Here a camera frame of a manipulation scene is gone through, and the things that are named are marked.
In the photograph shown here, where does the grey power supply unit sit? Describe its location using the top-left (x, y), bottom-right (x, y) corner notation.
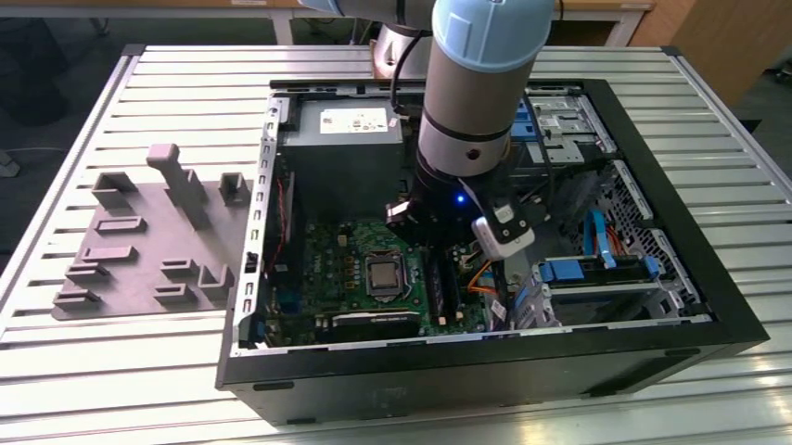
top-left (281, 96), bottom-right (429, 219)

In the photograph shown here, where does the orange wire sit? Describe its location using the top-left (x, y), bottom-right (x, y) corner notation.
top-left (467, 271), bottom-right (497, 296)

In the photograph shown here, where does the blue plastic drive latch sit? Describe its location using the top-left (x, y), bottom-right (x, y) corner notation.
top-left (511, 99), bottom-right (548, 143)

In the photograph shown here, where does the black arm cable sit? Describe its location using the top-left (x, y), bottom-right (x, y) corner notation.
top-left (388, 27), bottom-right (435, 122)

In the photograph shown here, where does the black cable bundle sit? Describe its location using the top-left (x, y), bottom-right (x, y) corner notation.
top-left (507, 159), bottom-right (606, 219)

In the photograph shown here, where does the black graphics card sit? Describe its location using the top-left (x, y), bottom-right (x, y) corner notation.
top-left (328, 311), bottom-right (423, 344)

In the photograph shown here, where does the hard disk in blue carrier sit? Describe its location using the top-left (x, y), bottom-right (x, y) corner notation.
top-left (535, 257), bottom-right (662, 291)

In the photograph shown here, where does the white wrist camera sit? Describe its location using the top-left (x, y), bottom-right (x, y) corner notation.
top-left (471, 203), bottom-right (537, 260)

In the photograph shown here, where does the white framed desk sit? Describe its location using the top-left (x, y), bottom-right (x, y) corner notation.
top-left (234, 0), bottom-right (658, 47)

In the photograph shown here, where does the metal optical drive cage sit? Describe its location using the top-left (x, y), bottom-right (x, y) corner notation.
top-left (513, 90), bottom-right (620, 196)

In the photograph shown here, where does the grey parts rack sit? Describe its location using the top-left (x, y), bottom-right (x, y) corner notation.
top-left (50, 143), bottom-right (260, 324)

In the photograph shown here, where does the metal disk bay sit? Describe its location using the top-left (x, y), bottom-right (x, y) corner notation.
top-left (516, 257), bottom-right (714, 333)

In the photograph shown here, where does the red twisted wire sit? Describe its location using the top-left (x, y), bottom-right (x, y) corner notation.
top-left (276, 172), bottom-right (294, 248)

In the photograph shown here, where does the green motherboard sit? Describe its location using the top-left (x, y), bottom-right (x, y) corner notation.
top-left (300, 213), bottom-right (495, 344)

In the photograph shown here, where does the dark office chair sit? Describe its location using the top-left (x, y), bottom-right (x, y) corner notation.
top-left (0, 18), bottom-right (70, 129)

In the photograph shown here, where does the silver CPU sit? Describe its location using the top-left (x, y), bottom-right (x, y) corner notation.
top-left (369, 262), bottom-right (403, 286)

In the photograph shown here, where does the CPU socket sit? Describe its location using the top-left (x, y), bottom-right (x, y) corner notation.
top-left (362, 250), bottom-right (409, 299)

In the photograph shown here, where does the blue flat wire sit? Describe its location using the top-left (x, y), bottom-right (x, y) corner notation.
top-left (584, 209), bottom-right (620, 269)

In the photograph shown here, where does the black open PC case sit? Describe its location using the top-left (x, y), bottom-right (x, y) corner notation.
top-left (213, 77), bottom-right (772, 426)

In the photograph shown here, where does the brown wooden cabinet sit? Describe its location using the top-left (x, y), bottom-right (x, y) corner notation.
top-left (631, 0), bottom-right (792, 112)

